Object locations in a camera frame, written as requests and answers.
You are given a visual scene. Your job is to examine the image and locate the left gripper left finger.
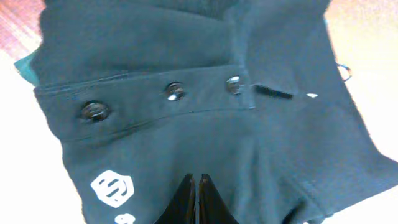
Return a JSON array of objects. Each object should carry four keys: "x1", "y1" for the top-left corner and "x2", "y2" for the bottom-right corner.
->
[{"x1": 154, "y1": 174, "x2": 196, "y2": 224}]

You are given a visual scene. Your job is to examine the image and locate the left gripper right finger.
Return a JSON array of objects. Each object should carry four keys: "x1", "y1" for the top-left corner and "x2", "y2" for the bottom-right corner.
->
[{"x1": 199, "y1": 174, "x2": 239, "y2": 224}]

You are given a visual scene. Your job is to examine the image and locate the folded green garment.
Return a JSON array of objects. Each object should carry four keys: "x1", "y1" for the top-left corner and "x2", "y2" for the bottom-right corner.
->
[{"x1": 14, "y1": 50, "x2": 39, "y2": 86}]

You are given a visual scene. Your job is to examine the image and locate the black polo shirt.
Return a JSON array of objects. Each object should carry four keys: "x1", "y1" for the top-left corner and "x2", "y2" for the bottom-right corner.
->
[{"x1": 31, "y1": 0, "x2": 397, "y2": 223}]

